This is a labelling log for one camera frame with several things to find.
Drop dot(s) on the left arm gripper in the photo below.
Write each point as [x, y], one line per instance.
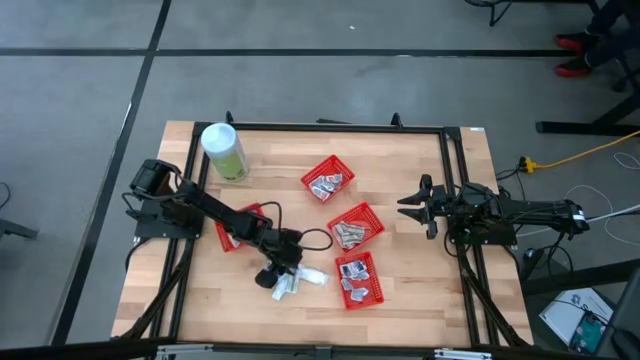
[285, 247]

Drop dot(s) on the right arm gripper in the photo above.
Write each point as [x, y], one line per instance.
[437, 205]

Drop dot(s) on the red plastic slotted basket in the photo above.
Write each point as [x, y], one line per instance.
[374, 287]
[330, 162]
[372, 225]
[225, 239]

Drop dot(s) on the green striped white packet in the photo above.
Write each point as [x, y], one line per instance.
[350, 232]
[346, 242]
[357, 227]
[294, 281]

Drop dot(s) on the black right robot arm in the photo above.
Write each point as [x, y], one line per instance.
[540, 210]

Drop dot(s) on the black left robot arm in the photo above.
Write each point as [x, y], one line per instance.
[215, 207]

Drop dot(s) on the long plain white packet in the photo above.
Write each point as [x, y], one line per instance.
[281, 289]

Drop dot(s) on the green white wipes canister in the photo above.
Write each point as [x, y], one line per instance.
[222, 147]

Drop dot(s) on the black floor beam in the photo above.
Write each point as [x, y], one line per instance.
[575, 277]

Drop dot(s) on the white paper booklet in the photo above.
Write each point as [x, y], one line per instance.
[565, 315]

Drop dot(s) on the black chair base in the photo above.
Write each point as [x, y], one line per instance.
[494, 15]

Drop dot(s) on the person's foot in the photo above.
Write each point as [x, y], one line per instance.
[572, 69]
[572, 42]

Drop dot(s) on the teal circuit board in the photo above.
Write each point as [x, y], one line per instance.
[587, 335]

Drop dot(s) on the person's leg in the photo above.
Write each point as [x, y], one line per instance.
[607, 17]
[615, 50]

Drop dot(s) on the black chair leg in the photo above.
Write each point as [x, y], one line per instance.
[15, 230]

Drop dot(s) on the black camera crossbar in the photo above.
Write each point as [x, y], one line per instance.
[250, 348]

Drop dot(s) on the silver aluminium bracket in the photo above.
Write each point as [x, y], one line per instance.
[462, 355]
[185, 352]

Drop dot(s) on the black desk frame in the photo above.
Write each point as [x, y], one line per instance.
[575, 127]

